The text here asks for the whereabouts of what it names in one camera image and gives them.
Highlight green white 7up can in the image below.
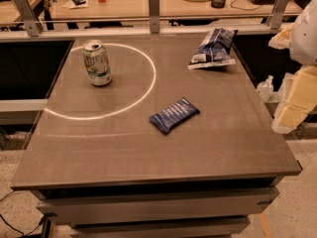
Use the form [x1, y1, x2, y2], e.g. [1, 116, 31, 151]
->
[82, 40, 112, 86]

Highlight metal rail bracket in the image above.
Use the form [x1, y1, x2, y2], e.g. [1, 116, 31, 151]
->
[13, 0, 43, 37]
[266, 0, 290, 30]
[149, 0, 159, 34]

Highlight grey table drawer unit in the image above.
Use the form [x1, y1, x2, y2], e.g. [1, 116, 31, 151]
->
[35, 177, 285, 238]

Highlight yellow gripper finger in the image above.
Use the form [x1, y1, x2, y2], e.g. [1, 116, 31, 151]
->
[271, 65, 317, 134]
[268, 24, 293, 50]

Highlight black mesh pen cup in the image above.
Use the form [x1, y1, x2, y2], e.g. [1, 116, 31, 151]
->
[211, 0, 226, 9]

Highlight clear sanitizer bottle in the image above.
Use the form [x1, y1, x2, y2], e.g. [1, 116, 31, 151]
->
[257, 75, 273, 102]

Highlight black floor cable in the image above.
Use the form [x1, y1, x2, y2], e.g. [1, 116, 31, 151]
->
[0, 190, 48, 238]

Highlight right metal rail bracket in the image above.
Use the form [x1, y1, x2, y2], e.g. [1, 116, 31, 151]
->
[266, 0, 290, 30]

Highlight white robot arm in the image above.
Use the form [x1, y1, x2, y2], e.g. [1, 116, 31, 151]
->
[268, 0, 317, 134]

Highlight blue white chip bag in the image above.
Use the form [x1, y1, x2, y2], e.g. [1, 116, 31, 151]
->
[188, 28, 238, 70]

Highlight dark blue snack packet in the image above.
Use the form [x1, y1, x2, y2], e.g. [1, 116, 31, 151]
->
[149, 97, 200, 135]

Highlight left metal rail bracket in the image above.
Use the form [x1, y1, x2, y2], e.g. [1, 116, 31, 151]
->
[13, 0, 43, 37]

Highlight middle metal rail bracket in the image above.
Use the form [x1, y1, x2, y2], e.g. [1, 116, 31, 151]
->
[149, 0, 159, 34]

